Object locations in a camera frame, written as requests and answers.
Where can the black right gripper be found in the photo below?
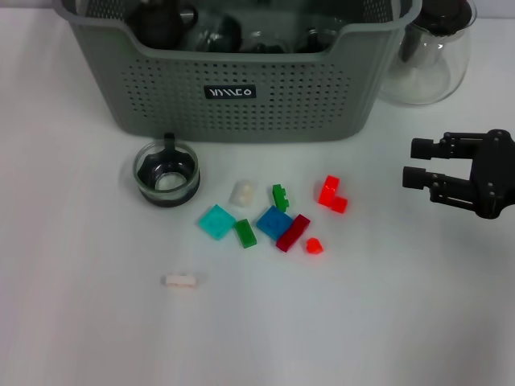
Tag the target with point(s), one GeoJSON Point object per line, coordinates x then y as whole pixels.
{"type": "Point", "coordinates": [497, 177]}

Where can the white long toy brick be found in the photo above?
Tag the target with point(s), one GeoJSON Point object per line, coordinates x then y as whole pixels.
{"type": "Point", "coordinates": [180, 280]}

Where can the grey-green perforated storage bin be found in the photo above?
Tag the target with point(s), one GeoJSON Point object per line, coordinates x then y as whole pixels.
{"type": "Point", "coordinates": [241, 116]}

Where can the glass carafe with black lid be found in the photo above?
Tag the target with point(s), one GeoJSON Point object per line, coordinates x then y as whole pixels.
{"type": "Point", "coordinates": [434, 72]}

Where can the small orange-red square toy brick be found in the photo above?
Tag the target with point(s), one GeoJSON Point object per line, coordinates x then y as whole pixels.
{"type": "Point", "coordinates": [339, 205]}

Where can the large orange-red toy brick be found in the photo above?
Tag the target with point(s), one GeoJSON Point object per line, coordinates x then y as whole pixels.
{"type": "Point", "coordinates": [329, 191]}

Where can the small orange-red rounded toy brick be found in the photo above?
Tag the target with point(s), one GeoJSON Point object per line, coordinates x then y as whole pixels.
{"type": "Point", "coordinates": [314, 246]}

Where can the dark red long toy brick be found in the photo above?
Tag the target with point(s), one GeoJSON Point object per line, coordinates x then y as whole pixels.
{"type": "Point", "coordinates": [293, 233]}

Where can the green toy brick with side studs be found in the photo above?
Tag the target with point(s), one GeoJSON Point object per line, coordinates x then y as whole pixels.
{"type": "Point", "coordinates": [281, 197]}

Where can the blue square toy plate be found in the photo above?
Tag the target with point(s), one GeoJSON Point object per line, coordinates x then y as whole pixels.
{"type": "Point", "coordinates": [273, 223]}

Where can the white sloped toy brick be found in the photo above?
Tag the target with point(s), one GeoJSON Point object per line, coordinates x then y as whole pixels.
{"type": "Point", "coordinates": [242, 194]}

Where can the green two-stud toy brick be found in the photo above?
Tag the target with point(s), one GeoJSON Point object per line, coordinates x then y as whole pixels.
{"type": "Point", "coordinates": [246, 234]}

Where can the cyan square toy plate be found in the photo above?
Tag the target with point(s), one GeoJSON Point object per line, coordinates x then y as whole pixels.
{"type": "Point", "coordinates": [216, 222]}

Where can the dark clay teapot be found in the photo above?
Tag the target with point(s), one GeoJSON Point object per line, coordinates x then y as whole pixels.
{"type": "Point", "coordinates": [157, 24]}

